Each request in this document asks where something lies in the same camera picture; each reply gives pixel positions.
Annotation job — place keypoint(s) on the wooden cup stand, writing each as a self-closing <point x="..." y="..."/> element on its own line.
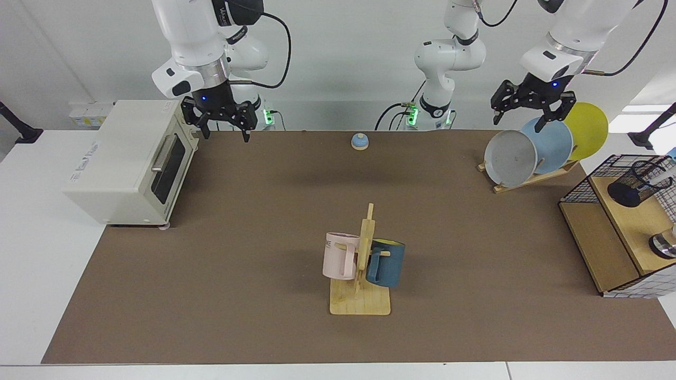
<point x="359" y="303"/>

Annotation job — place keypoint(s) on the dark blue cup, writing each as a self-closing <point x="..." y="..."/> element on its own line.
<point x="388" y="266"/>

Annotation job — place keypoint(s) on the white wall sockets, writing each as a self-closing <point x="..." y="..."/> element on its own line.
<point x="90" y="113"/>

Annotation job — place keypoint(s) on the brown table cloth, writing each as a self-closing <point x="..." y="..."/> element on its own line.
<point x="211" y="295"/>

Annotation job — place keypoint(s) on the small blue round bell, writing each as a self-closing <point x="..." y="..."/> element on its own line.
<point x="359" y="141"/>

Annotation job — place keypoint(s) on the pale toaster oven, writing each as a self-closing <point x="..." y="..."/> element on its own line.
<point x="121" y="158"/>

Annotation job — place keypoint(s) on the white grid cloth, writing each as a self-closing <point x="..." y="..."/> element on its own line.
<point x="644" y="287"/>

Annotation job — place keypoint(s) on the grey plate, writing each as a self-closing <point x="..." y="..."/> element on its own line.
<point x="509" y="158"/>

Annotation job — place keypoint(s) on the yellow plate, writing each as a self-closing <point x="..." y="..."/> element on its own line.
<point x="589" y="129"/>

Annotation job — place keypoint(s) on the white and blue marker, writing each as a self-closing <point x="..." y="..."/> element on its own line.
<point x="663" y="177"/>

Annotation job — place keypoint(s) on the black clamp stand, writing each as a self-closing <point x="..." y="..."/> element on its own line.
<point x="26" y="134"/>
<point x="641" y="140"/>

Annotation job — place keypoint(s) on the pink cup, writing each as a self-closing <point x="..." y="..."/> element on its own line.
<point x="332" y="258"/>

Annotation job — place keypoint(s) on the light blue plate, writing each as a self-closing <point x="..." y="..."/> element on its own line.
<point x="554" y="150"/>

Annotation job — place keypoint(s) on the black mesh pen holder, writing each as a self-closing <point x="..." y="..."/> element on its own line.
<point x="628" y="190"/>

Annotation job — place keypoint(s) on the wooden plate rack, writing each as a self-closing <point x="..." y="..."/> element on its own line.
<point x="520" y="182"/>

